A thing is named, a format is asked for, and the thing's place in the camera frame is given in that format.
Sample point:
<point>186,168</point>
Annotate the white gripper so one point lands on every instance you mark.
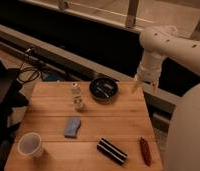
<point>149,70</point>

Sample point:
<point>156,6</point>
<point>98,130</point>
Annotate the blue sponge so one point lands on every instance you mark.
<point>72,126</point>

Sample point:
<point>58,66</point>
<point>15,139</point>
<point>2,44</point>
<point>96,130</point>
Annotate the small clear plastic bottle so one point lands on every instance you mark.
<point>77,97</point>

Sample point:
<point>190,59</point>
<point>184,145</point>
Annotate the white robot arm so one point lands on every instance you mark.
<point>159,43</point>

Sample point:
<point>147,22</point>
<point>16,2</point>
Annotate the black white striped eraser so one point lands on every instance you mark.
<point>111,151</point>

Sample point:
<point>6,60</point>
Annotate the red pocket knife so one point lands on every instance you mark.
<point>145,151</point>

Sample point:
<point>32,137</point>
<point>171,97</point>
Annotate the black round bowl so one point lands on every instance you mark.
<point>103,89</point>

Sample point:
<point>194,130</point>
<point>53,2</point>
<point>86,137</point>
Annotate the black equipment at left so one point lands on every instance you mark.
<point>10,97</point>

